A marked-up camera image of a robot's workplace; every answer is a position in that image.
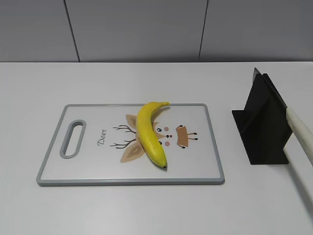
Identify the yellow plastic banana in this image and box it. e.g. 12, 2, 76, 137
136, 102, 170, 170

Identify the black knife stand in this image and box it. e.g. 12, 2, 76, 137
232, 72, 292, 165

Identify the white deer cutting board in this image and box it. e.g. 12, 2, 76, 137
36, 103, 224, 186

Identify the white-handled kitchen knife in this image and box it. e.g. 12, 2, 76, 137
252, 68, 313, 164

